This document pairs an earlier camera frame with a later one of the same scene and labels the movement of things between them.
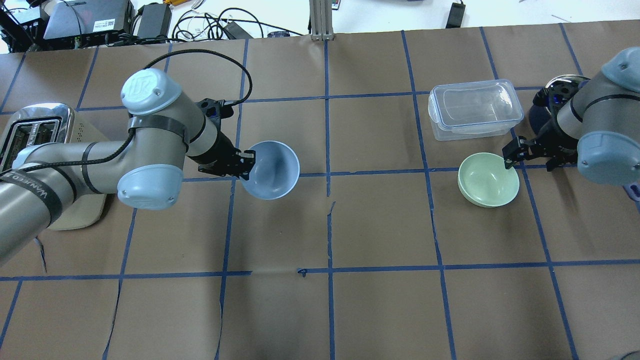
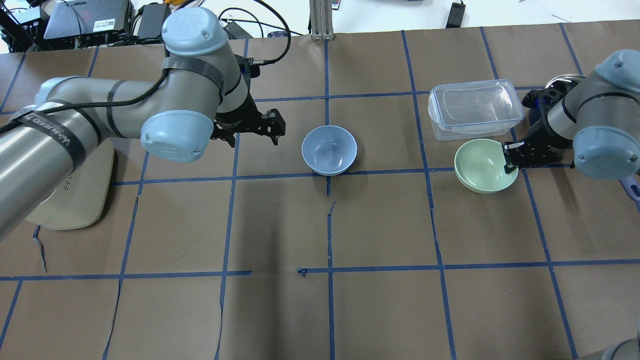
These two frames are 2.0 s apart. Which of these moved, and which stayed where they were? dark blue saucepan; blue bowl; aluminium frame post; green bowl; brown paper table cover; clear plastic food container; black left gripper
Moved: black left gripper; green bowl; blue bowl
Stayed: dark blue saucepan; aluminium frame post; clear plastic food container; brown paper table cover
